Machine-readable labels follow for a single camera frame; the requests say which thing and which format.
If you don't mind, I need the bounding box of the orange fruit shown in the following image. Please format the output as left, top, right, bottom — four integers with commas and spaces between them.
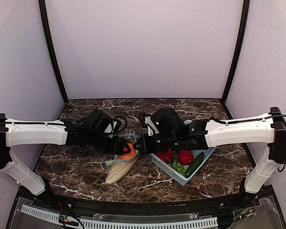
118, 143, 137, 160

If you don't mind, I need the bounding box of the red tomato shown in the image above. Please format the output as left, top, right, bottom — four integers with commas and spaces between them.
156, 149, 174, 163

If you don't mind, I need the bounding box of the clear zip top bag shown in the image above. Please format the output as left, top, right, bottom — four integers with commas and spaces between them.
106, 131, 139, 170

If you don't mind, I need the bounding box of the white radish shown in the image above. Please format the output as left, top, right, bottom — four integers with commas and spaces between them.
105, 158, 137, 184

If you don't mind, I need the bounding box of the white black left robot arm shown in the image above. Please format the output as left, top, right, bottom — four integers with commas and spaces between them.
0, 109, 132, 196

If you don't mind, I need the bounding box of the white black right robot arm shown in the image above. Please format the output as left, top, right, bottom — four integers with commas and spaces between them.
134, 107, 286, 194

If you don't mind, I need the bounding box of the green grapes bunch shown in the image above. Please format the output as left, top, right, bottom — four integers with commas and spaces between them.
169, 158, 186, 176

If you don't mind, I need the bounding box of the dark red round fruit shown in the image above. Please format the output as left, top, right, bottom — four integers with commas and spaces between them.
178, 149, 194, 166

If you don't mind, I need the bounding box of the light blue plastic basket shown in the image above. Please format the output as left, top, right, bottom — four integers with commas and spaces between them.
149, 120, 215, 186

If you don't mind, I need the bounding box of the green cucumber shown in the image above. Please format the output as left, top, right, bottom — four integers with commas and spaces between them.
185, 152, 204, 178

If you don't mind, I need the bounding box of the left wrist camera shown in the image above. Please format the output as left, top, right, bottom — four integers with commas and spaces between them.
104, 115, 128, 135

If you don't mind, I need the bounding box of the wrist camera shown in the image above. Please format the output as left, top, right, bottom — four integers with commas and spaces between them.
138, 113, 159, 136
104, 115, 128, 135

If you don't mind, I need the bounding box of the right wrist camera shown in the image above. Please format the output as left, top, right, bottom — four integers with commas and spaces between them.
138, 113, 159, 136

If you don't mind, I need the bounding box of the white slotted cable duct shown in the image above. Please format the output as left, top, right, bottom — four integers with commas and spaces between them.
20, 204, 218, 229

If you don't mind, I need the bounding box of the black front rail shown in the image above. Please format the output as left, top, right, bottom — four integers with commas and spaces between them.
31, 194, 259, 217

